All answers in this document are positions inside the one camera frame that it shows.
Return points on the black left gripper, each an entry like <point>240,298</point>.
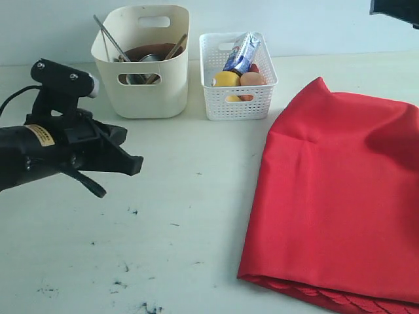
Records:
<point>54,144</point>

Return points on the stainless steel cup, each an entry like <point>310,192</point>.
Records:
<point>141,78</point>

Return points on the brown wooden plate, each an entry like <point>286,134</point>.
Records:
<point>160,50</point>

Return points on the wooden chopstick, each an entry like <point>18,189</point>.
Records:
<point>151,78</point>
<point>176,47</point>

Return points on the yellow cheese wedge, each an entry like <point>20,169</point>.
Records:
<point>233,98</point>

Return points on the yellow lemon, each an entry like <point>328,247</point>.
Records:
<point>226,79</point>

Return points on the silver table knife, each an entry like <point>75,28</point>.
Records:
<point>111,39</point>

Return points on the small milk carton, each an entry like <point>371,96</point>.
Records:
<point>243,53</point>

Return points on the brown egg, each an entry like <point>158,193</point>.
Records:
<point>252,79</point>

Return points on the red sausage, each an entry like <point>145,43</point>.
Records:
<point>254,68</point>

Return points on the red tablecloth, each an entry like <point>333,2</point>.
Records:
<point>334,220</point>

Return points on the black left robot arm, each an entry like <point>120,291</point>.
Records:
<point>12,177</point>

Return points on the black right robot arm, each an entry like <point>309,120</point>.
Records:
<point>404,10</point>

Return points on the cream plastic bin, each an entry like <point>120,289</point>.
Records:
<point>134,26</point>

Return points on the white perforated basket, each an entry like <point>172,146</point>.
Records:
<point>214,51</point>

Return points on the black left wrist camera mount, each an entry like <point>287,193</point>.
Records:
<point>61,88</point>

